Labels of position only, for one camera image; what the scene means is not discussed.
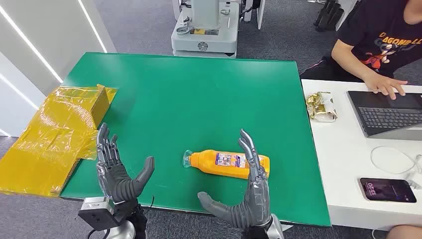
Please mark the person's bare knee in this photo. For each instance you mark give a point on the person's bare knee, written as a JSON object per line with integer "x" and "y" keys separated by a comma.
{"x": 405, "y": 232}

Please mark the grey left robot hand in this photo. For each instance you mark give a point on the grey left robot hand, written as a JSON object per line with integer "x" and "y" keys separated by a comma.
{"x": 115, "y": 178}

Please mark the black equipment stand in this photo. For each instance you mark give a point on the black equipment stand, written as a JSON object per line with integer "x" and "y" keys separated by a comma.
{"x": 328, "y": 16}

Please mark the gold and white snack wrapper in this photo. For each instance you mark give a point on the gold and white snack wrapper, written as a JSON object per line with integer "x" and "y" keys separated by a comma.
{"x": 319, "y": 107}

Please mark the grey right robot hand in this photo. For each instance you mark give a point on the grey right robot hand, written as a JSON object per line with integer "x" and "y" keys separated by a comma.
{"x": 255, "y": 204}

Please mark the white desk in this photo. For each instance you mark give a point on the white desk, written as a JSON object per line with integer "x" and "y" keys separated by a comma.
{"x": 339, "y": 165}

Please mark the yellow film wrapped box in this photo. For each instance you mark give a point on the yellow film wrapped box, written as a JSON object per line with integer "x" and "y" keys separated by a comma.
{"x": 49, "y": 142}

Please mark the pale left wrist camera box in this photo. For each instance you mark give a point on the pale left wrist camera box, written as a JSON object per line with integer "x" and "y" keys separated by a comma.
{"x": 97, "y": 214}

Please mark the orange plastic bottle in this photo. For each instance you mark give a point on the orange plastic bottle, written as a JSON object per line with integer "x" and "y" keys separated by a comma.
{"x": 204, "y": 161}

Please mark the white furniture leg panel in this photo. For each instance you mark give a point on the white furniture leg panel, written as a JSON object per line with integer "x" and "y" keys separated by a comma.
{"x": 260, "y": 13}
{"x": 346, "y": 10}

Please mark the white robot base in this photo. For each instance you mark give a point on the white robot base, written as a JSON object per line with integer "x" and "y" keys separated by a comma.
{"x": 204, "y": 41}

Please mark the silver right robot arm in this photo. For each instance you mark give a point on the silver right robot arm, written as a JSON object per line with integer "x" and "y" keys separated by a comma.
{"x": 275, "y": 231}

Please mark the white wall light strip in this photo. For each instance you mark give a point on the white wall light strip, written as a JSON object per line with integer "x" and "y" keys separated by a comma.
{"x": 33, "y": 46}
{"x": 92, "y": 26}

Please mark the black smartphone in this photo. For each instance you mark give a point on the black smartphone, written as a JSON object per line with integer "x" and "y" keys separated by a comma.
{"x": 387, "y": 190}

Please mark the grey laptop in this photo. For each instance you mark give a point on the grey laptop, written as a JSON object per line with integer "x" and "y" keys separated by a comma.
{"x": 385, "y": 115}

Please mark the green top table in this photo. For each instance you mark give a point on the green top table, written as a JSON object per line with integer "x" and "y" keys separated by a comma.
{"x": 197, "y": 105}

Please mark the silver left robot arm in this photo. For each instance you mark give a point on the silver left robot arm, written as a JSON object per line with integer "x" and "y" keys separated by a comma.
{"x": 123, "y": 232}

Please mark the person's hand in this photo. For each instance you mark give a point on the person's hand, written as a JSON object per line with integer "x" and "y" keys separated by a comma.
{"x": 382, "y": 84}

